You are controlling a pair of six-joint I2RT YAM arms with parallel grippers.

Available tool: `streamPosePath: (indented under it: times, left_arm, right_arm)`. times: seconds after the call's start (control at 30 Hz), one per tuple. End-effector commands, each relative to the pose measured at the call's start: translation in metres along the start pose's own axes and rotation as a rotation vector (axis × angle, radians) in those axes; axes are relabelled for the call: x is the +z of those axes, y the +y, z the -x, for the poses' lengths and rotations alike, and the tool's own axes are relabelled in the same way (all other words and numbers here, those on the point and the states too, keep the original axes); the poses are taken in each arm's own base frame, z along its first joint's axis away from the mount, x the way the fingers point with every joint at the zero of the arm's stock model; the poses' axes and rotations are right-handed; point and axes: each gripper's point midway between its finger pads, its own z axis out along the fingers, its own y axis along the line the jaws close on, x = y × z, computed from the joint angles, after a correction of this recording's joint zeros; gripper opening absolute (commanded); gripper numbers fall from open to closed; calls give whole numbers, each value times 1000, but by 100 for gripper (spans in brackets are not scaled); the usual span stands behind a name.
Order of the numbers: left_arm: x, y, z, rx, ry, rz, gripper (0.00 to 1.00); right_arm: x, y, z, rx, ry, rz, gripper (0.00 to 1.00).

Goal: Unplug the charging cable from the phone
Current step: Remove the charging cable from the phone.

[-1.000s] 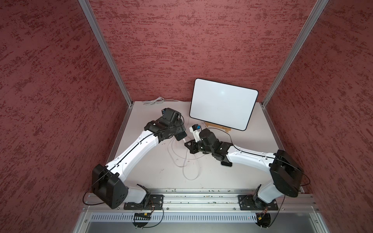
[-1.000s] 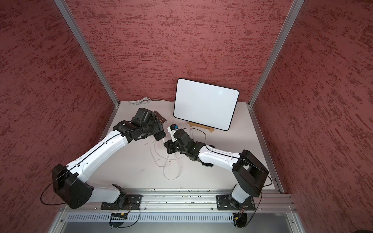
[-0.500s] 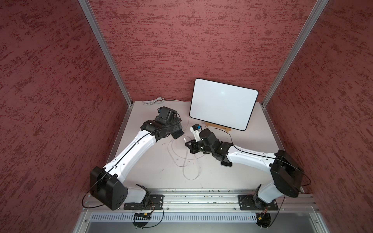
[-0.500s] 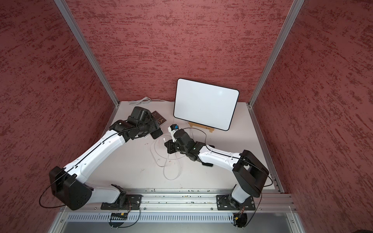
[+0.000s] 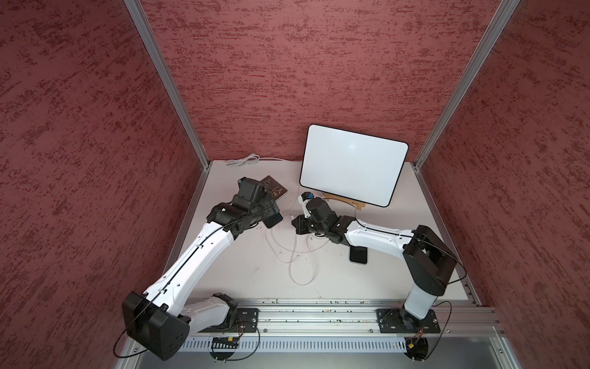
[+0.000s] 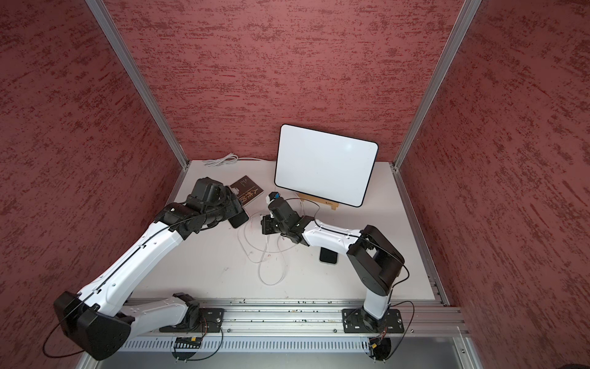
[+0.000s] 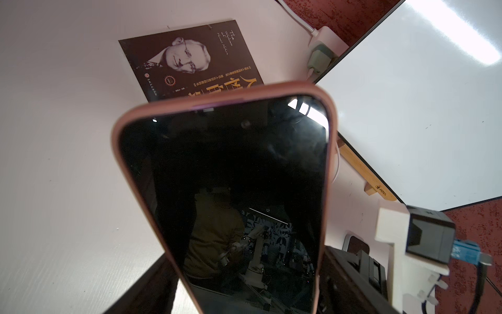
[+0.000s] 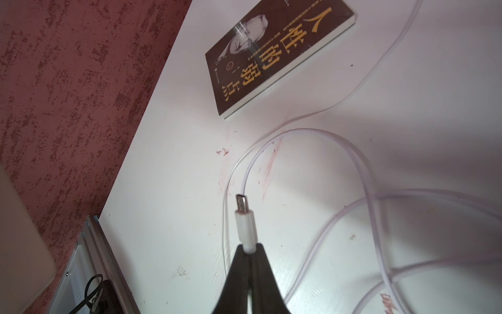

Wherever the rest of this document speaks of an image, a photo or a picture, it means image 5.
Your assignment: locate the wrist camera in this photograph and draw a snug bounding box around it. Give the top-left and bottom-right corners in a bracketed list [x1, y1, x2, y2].
[299, 192, 338, 224]
[233, 177, 269, 208]

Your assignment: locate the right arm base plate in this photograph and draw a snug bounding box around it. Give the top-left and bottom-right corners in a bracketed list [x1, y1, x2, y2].
[376, 307, 441, 335]

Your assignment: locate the white power strip cord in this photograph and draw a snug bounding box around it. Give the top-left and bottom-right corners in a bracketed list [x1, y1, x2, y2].
[224, 153, 296, 168]

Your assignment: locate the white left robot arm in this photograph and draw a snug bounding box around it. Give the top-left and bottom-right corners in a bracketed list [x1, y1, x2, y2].
[122, 195, 281, 361]

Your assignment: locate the aluminium corner post right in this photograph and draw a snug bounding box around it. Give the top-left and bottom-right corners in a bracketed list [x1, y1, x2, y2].
[413, 0, 521, 171]

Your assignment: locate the dark paperback book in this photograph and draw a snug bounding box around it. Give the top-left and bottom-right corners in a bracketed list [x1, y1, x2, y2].
[261, 175, 288, 201]

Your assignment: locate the aluminium corner post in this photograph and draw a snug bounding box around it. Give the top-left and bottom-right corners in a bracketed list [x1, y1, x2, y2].
[413, 0, 521, 171]
[123, 0, 211, 171]

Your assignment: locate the black smartphone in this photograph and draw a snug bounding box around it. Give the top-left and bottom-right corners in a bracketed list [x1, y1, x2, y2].
[349, 246, 368, 264]
[263, 212, 284, 229]

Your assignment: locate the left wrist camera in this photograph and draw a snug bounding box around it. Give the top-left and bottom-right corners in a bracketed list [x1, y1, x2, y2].
[233, 177, 269, 208]

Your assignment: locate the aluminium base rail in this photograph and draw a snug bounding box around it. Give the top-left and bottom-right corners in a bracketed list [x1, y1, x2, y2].
[237, 299, 507, 338]

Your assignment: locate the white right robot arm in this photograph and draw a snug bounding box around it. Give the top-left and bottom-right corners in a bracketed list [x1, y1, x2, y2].
[291, 213, 458, 321]

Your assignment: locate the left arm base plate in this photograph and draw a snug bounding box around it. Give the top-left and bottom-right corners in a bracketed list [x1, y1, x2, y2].
[230, 307, 260, 334]

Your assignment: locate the perforated cable tray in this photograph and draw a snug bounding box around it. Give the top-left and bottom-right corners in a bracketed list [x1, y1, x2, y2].
[180, 336, 407, 354]

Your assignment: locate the wooden board stand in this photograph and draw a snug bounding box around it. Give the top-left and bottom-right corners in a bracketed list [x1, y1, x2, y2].
[323, 193, 366, 211]

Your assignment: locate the white board black frame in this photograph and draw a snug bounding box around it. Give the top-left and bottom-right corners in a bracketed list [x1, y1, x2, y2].
[299, 125, 410, 208]

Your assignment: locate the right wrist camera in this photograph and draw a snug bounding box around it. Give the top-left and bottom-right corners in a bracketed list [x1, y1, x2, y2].
[299, 192, 338, 224]

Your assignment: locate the aluminium corner post left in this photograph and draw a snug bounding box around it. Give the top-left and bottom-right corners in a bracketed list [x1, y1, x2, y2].
[123, 0, 211, 171]

